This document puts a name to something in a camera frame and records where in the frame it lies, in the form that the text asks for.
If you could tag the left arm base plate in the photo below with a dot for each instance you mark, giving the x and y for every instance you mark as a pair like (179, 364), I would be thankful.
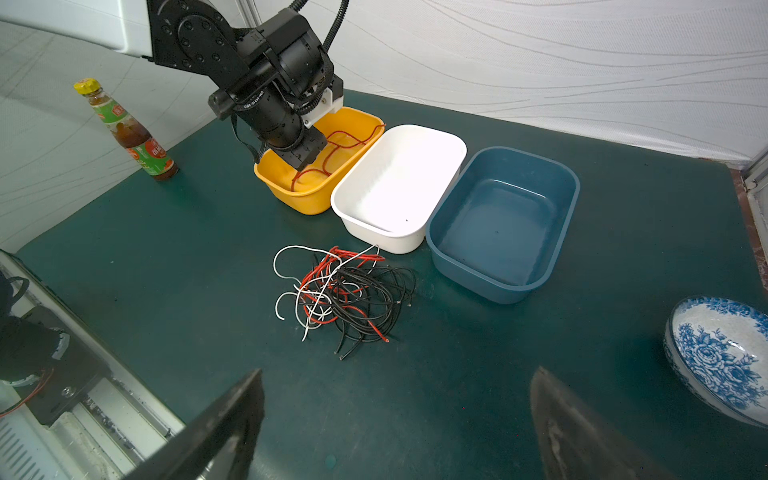
(47, 364)

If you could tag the yellow plastic tray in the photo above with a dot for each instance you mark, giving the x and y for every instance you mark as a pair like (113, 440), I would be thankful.
(349, 134)

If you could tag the white vented cable duct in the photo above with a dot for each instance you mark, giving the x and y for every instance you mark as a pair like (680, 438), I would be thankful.
(23, 454)

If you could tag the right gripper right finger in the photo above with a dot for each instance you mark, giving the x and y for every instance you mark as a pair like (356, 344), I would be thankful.
(577, 443)

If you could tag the blue white ceramic bowl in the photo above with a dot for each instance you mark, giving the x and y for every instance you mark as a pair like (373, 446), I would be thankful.
(717, 348)

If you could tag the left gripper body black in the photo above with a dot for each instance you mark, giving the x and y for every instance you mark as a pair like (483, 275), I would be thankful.
(290, 69)

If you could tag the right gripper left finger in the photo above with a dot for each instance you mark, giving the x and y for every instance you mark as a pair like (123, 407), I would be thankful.
(219, 443)

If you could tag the sauce bottle yellow cap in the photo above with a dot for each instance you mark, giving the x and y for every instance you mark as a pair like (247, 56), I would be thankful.
(127, 131)

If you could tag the blue plastic tray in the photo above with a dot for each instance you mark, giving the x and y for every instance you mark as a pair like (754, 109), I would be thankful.
(499, 229)

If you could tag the white plastic tray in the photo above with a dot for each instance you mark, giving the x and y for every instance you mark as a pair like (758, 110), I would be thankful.
(387, 198)

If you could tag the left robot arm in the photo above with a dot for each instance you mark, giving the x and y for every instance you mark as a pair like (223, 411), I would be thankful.
(191, 36)

